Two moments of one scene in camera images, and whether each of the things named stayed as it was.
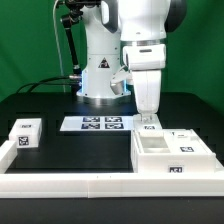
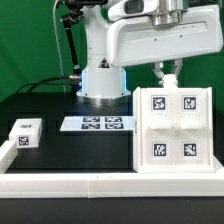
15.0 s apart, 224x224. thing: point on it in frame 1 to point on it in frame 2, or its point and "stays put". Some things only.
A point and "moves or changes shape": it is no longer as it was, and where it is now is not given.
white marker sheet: (98, 123) stays put
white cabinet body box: (149, 155) moves or changes shape
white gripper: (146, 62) to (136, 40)
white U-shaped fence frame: (104, 185) stays put
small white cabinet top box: (26, 132) stays put
